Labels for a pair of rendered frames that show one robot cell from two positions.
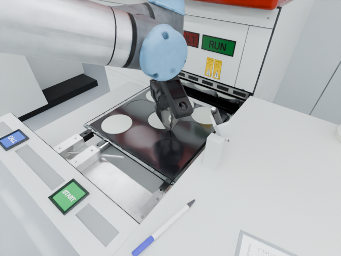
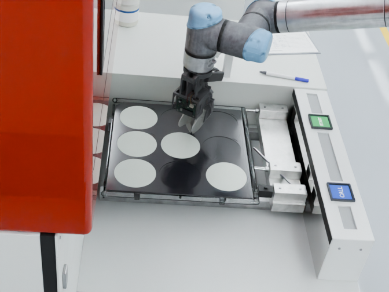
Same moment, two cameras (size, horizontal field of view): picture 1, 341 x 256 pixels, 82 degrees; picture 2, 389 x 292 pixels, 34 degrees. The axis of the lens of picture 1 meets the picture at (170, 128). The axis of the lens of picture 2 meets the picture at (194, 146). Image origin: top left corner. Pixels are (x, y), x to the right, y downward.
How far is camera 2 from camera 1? 1.76 m
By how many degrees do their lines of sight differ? 89
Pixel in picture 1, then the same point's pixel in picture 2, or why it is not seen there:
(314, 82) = not seen: outside the picture
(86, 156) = (285, 164)
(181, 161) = (219, 110)
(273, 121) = (138, 54)
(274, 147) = (173, 51)
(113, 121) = (227, 181)
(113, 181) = (276, 146)
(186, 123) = (168, 125)
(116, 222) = (304, 96)
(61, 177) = (318, 135)
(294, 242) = not seen: hidden behind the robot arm
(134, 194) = (270, 129)
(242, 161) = not seen: hidden behind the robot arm
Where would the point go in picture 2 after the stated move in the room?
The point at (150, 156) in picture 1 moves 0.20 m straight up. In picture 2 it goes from (235, 130) to (248, 66)
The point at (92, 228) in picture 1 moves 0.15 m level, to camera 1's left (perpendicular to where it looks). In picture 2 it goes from (317, 104) to (360, 134)
